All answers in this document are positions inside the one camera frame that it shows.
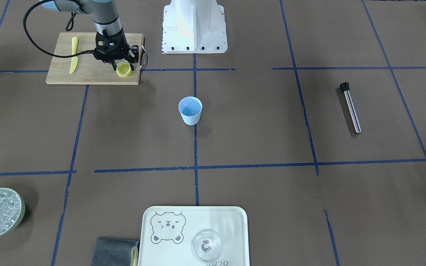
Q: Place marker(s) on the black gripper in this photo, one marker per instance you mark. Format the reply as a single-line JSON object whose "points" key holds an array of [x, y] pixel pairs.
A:
{"points": [[134, 54]]}

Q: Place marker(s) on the lemon slice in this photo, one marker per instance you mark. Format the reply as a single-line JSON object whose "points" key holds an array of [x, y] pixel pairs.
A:
{"points": [[123, 69]]}

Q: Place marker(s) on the steel muddler with black cap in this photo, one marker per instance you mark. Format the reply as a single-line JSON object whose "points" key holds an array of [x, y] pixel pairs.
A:
{"points": [[345, 88]]}

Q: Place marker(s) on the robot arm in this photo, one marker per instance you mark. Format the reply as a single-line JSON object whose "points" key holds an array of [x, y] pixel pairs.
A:
{"points": [[104, 13]]}

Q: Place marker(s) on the light blue cup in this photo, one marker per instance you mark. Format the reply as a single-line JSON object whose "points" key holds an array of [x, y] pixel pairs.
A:
{"points": [[190, 109]]}

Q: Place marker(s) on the wooden cutting board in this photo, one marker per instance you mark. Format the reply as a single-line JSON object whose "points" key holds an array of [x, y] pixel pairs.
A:
{"points": [[90, 71]]}

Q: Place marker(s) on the cream bear tray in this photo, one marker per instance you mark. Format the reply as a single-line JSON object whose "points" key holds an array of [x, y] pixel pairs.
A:
{"points": [[167, 233]]}

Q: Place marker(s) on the grey folded cloth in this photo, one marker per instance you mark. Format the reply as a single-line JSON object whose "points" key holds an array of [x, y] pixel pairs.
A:
{"points": [[115, 252]]}

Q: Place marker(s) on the clear wine glass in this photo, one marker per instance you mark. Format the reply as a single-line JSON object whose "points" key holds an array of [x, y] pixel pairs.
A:
{"points": [[207, 245]]}

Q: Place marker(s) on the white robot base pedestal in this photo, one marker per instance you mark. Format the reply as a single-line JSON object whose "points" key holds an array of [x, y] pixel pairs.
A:
{"points": [[194, 27]]}

